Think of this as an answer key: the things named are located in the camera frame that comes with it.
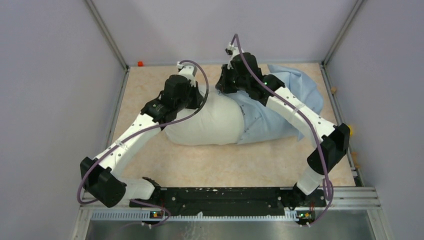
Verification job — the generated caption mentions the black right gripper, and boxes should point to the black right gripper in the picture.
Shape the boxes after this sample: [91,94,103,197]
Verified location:
[214,64,249,95]

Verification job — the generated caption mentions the white pillow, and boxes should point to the white pillow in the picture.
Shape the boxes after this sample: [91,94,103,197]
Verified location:
[164,87,245,146]

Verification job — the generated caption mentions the light blue pillowcase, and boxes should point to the light blue pillowcase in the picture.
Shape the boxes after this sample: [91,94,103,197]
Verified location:
[224,64,324,144]

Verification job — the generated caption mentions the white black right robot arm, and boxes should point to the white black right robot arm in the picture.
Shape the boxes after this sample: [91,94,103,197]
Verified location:
[215,48,351,206]

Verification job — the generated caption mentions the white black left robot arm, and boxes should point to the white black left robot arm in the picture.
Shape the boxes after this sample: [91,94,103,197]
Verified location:
[77,73,206,208]

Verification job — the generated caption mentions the yellow toy block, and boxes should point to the yellow toy block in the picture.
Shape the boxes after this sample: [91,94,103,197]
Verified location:
[348,125,354,137]

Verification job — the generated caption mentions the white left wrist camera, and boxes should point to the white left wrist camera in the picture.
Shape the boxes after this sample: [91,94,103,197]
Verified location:
[176,61,198,86]

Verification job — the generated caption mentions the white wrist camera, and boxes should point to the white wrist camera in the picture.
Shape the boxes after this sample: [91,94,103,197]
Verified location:
[225,42,244,59]
[176,61,198,86]

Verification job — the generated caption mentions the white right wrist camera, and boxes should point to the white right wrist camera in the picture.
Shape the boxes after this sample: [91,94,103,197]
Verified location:
[225,42,244,59]

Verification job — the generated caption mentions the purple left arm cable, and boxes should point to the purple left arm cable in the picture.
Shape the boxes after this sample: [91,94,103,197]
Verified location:
[76,59,210,229]

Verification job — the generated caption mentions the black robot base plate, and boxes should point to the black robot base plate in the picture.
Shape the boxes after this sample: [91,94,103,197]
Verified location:
[129,187,327,217]

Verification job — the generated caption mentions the small wooden block near rail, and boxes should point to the small wooden block near rail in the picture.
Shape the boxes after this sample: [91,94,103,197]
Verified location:
[350,151,361,169]

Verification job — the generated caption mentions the aluminium front frame rail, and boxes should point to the aluminium front frame rail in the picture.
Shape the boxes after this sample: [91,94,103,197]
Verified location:
[72,186,393,240]

